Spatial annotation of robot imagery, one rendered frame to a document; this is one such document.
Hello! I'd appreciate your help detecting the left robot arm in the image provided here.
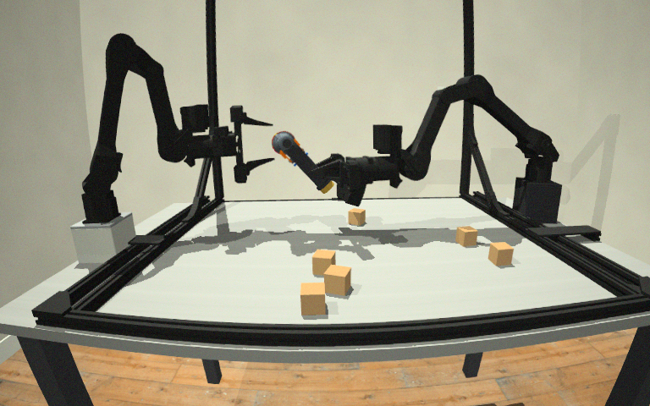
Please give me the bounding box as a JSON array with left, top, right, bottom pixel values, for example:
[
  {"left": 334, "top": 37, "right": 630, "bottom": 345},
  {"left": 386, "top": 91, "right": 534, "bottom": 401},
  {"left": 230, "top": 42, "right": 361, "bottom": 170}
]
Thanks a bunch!
[{"left": 373, "top": 74, "right": 559, "bottom": 189}]

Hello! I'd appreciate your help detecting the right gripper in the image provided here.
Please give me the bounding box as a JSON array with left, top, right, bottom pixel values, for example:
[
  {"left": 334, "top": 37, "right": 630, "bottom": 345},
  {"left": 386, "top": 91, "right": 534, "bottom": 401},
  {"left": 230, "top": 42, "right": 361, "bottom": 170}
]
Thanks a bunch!
[{"left": 208, "top": 105, "right": 275, "bottom": 184}]

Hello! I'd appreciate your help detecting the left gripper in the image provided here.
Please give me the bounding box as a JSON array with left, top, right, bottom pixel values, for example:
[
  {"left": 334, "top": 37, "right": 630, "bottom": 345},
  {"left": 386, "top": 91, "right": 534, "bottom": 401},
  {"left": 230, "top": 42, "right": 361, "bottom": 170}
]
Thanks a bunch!
[{"left": 308, "top": 153, "right": 378, "bottom": 192}]

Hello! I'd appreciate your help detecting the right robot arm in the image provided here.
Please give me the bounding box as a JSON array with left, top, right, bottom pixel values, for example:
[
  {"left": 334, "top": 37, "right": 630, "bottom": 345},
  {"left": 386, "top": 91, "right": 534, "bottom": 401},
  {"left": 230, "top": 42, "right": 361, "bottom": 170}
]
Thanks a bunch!
[{"left": 81, "top": 33, "right": 237, "bottom": 223}]

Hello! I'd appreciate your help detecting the tan cube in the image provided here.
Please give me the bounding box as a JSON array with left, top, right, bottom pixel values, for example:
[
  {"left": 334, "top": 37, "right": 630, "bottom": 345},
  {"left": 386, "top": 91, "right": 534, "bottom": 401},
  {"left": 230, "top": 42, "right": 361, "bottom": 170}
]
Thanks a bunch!
[
  {"left": 348, "top": 208, "right": 366, "bottom": 226},
  {"left": 455, "top": 226, "right": 477, "bottom": 247},
  {"left": 312, "top": 250, "right": 336, "bottom": 276},
  {"left": 300, "top": 283, "right": 326, "bottom": 315},
  {"left": 488, "top": 242, "right": 514, "bottom": 266},
  {"left": 324, "top": 265, "right": 351, "bottom": 296}
]

